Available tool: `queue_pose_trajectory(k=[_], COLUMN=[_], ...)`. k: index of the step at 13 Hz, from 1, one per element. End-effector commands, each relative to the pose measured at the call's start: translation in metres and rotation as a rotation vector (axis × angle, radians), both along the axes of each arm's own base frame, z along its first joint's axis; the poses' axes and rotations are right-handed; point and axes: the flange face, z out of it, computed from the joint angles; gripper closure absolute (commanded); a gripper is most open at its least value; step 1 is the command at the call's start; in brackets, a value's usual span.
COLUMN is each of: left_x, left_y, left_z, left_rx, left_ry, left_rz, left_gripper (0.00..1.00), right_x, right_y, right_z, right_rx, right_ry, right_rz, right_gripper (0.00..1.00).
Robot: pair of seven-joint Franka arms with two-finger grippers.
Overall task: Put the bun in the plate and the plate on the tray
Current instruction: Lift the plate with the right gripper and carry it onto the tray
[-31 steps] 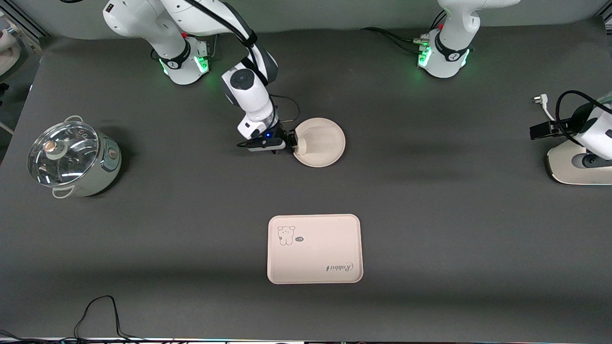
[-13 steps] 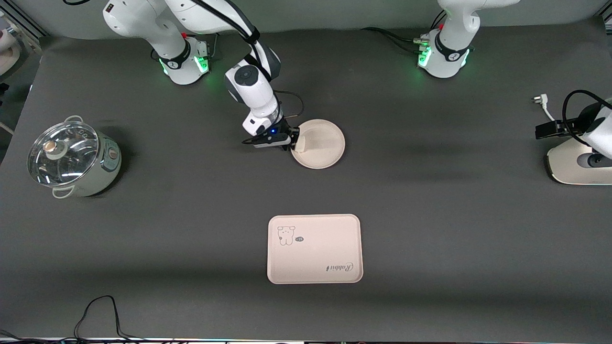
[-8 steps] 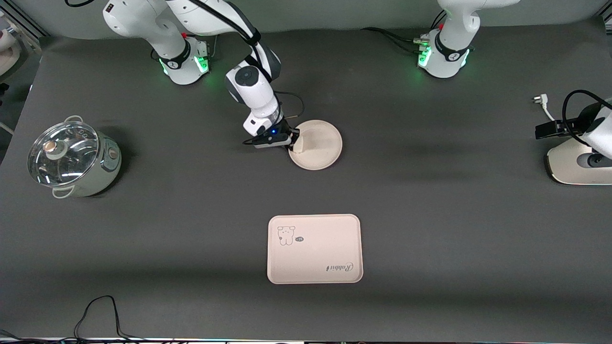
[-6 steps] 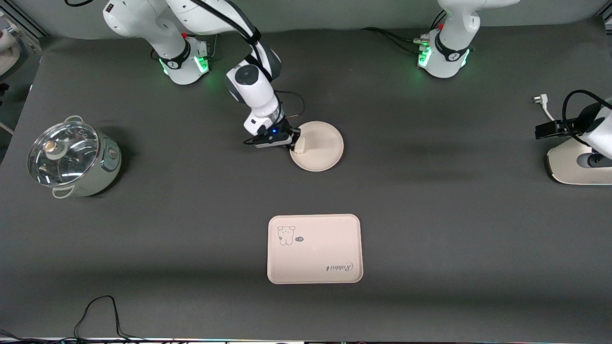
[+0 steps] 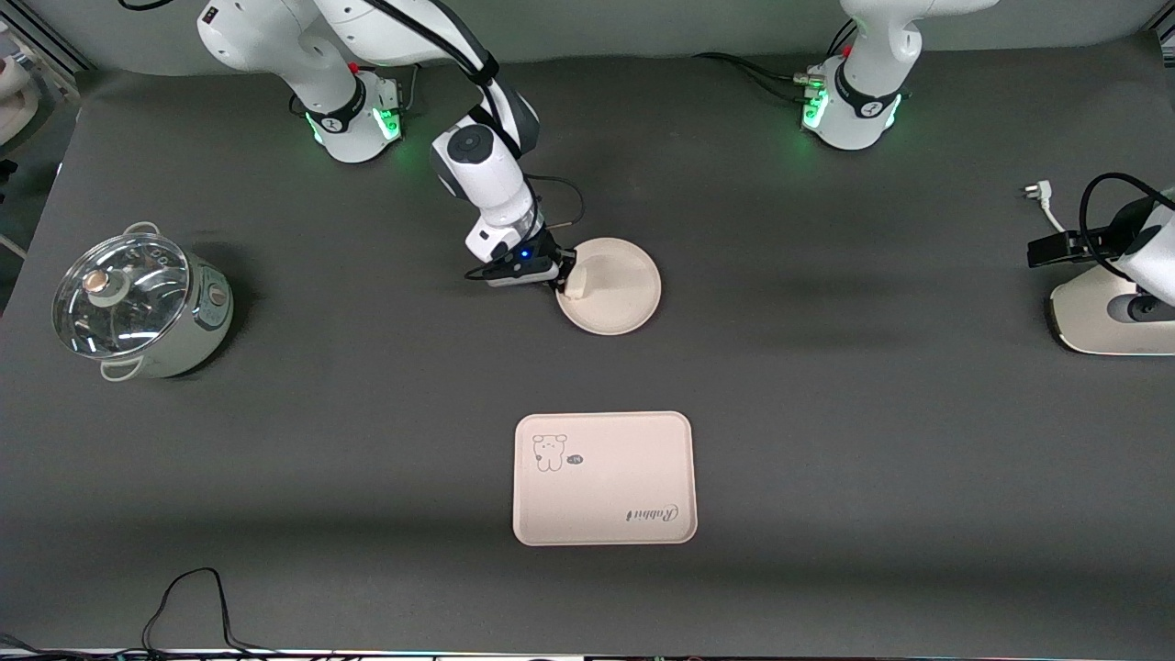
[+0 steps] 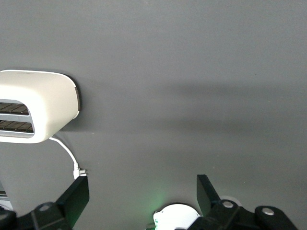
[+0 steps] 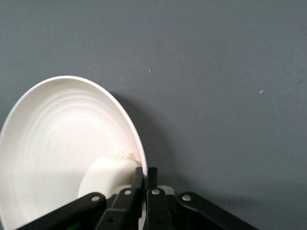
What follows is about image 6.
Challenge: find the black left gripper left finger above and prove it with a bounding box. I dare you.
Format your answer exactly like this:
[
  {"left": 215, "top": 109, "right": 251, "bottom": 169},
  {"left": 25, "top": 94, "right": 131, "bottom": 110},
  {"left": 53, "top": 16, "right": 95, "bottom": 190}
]
[{"left": 0, "top": 176, "right": 90, "bottom": 230}]

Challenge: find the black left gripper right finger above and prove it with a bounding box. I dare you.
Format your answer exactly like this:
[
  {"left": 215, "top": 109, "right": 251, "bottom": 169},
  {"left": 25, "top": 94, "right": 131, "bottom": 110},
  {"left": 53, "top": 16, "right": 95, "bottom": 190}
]
[{"left": 187, "top": 174, "right": 298, "bottom": 230}]

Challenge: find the white two-slot toaster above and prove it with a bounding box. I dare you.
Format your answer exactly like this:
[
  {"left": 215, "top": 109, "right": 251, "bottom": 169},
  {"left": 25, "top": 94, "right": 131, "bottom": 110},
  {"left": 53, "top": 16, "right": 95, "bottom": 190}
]
[{"left": 0, "top": 69, "right": 82, "bottom": 144}]

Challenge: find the white toaster cable with plug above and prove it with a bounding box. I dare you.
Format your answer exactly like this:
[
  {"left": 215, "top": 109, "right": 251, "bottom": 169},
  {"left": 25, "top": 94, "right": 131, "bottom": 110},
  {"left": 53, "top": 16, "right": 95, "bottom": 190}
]
[{"left": 48, "top": 135, "right": 88, "bottom": 180}]

